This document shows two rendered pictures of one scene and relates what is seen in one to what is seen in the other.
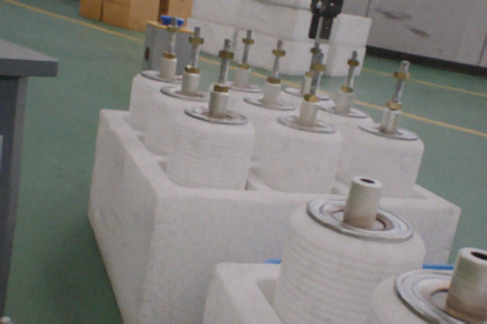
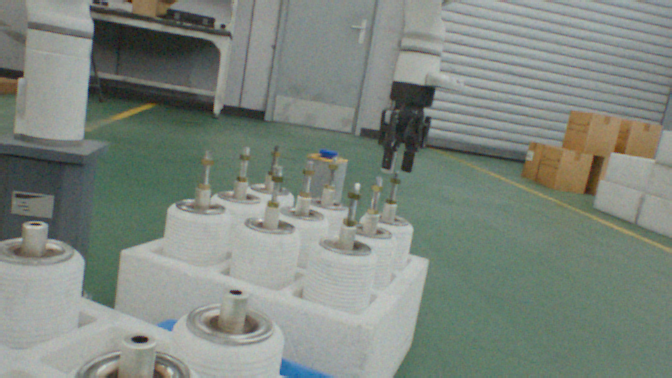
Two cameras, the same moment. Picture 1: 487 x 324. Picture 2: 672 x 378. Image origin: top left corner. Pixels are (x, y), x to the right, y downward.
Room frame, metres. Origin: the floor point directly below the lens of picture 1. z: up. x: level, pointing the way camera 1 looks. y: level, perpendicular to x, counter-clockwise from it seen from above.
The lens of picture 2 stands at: (0.21, -0.67, 0.47)
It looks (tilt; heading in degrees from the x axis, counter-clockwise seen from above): 10 degrees down; 42
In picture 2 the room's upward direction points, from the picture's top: 10 degrees clockwise
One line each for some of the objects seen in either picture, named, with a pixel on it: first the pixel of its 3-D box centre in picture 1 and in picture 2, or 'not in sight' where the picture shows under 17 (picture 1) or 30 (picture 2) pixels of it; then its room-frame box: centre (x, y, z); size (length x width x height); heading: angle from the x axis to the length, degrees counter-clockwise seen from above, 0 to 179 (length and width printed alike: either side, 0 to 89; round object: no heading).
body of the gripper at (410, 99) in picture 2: not in sight; (409, 107); (1.02, -0.07, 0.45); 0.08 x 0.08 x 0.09
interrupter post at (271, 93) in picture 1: (271, 94); (302, 206); (0.87, -0.01, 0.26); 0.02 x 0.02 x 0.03
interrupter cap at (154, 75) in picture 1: (167, 78); (269, 190); (0.93, 0.14, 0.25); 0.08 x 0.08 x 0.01
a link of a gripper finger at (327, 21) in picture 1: (328, 22); (386, 154); (0.97, -0.08, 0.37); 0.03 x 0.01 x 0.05; 8
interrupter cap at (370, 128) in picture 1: (387, 131); (345, 246); (0.81, -0.17, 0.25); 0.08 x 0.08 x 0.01
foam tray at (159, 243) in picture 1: (249, 211); (286, 305); (0.87, -0.01, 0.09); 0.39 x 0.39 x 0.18; 24
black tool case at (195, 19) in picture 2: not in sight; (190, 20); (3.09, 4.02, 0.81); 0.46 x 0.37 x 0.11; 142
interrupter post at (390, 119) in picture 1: (389, 122); (346, 237); (0.81, -0.17, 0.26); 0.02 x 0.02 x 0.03
